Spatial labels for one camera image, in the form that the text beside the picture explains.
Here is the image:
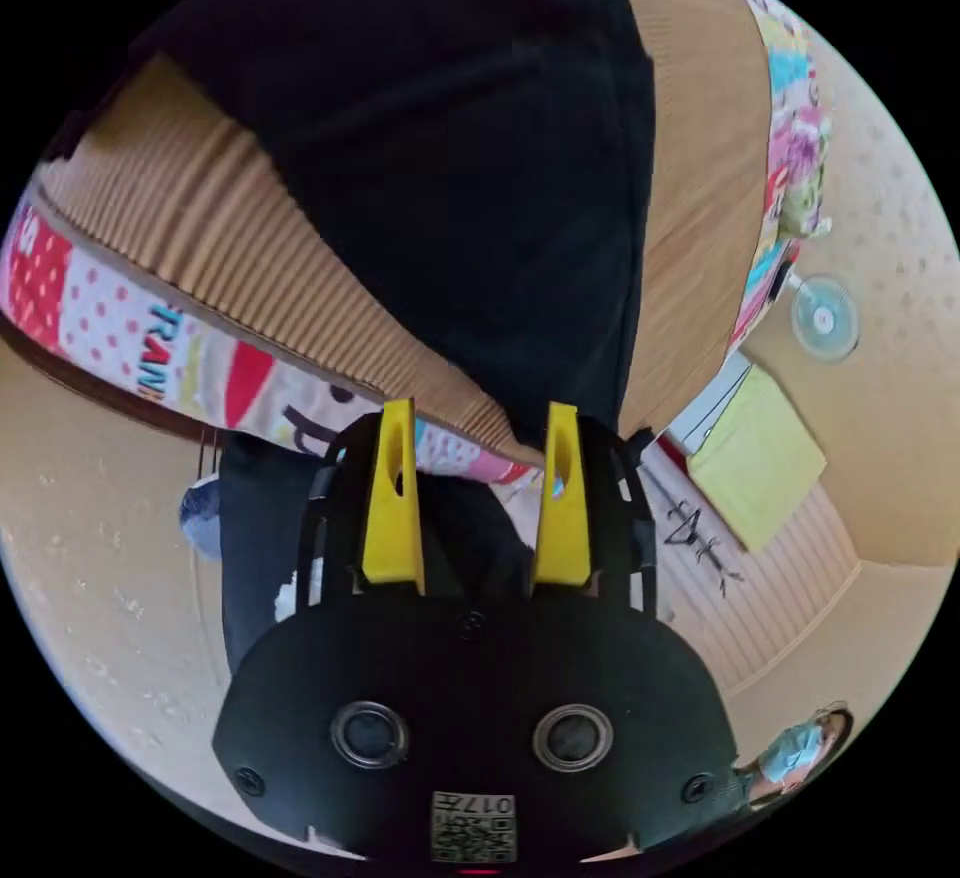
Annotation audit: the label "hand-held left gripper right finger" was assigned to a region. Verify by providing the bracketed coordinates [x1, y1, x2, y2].
[530, 402, 592, 588]

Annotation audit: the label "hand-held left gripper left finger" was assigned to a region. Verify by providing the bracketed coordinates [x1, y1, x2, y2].
[362, 399, 427, 588]

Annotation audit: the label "black pants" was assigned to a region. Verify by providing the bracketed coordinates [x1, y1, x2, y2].
[123, 0, 659, 446]

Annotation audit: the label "person's body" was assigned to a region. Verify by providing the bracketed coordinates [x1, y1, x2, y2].
[178, 431, 858, 813]

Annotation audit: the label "white standing fan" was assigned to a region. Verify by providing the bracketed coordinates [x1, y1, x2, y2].
[779, 264, 862, 363]

